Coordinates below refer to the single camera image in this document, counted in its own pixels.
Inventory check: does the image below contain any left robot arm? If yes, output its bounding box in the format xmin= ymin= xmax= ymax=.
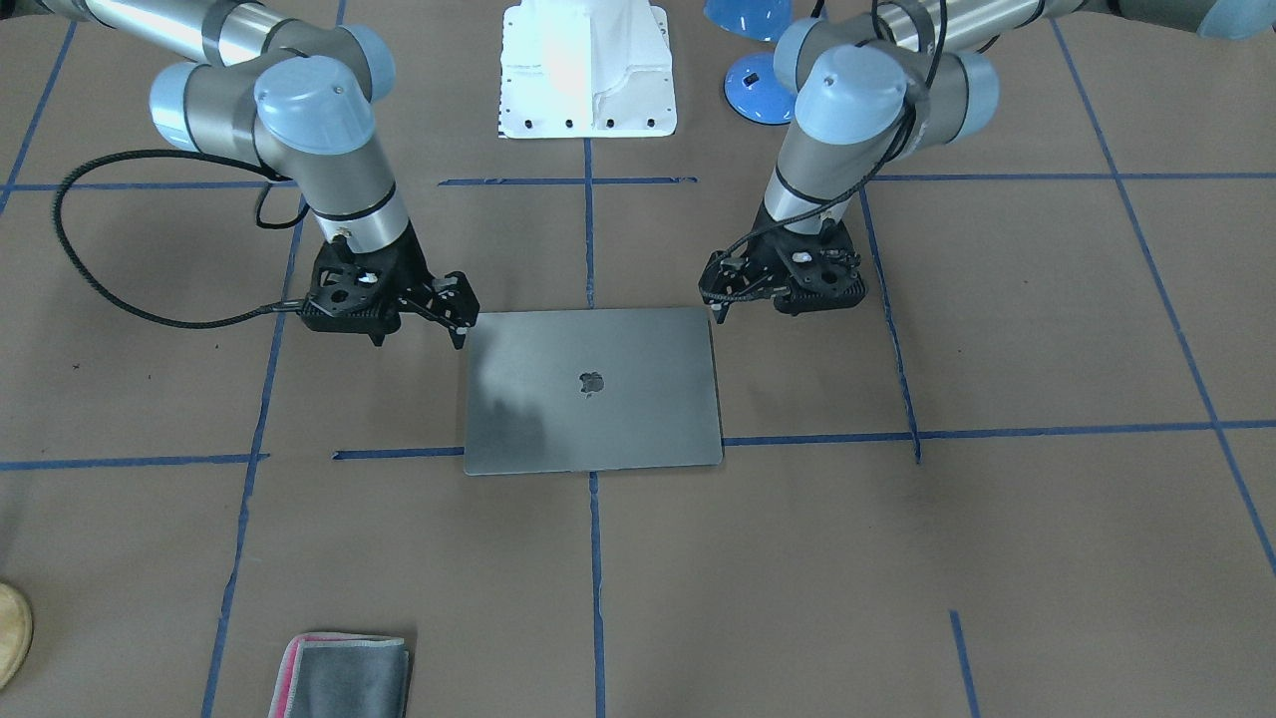
xmin=698 ymin=1 xmax=1275 ymax=323

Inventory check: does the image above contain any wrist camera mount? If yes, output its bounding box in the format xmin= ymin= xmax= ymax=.
xmin=299 ymin=260 xmax=396 ymax=335
xmin=772 ymin=249 xmax=866 ymax=315

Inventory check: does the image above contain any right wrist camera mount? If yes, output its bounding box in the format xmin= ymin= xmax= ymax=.
xmin=299 ymin=260 xmax=396 ymax=335

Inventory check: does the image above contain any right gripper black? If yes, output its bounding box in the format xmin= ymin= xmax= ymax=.
xmin=324 ymin=228 xmax=479 ymax=349

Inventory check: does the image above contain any grey laptop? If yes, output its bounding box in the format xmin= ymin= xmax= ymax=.
xmin=464 ymin=306 xmax=722 ymax=477

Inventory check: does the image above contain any wooden mug tree stand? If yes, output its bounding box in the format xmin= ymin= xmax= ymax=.
xmin=1 ymin=582 xmax=34 ymax=690

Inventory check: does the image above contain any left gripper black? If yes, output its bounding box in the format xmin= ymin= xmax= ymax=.
xmin=698 ymin=218 xmax=857 ymax=324

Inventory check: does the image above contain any grey and pink folded cloth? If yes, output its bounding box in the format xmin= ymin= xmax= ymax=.
xmin=267 ymin=633 xmax=411 ymax=717

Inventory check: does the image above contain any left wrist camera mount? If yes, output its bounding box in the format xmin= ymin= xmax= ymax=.
xmin=772 ymin=249 xmax=866 ymax=315

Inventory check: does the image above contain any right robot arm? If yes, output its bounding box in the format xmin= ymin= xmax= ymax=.
xmin=3 ymin=1 xmax=479 ymax=347

